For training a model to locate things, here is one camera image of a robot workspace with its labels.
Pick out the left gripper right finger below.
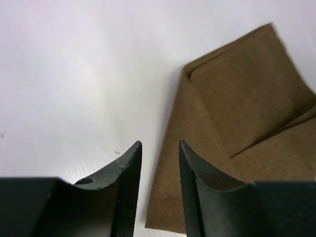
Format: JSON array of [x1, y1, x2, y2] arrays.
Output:
[[179, 140, 316, 237]]

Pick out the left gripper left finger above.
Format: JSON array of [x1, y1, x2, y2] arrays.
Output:
[[0, 141, 142, 237]]

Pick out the brown cloth napkin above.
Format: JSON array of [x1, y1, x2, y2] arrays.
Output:
[[145, 23, 316, 234]]

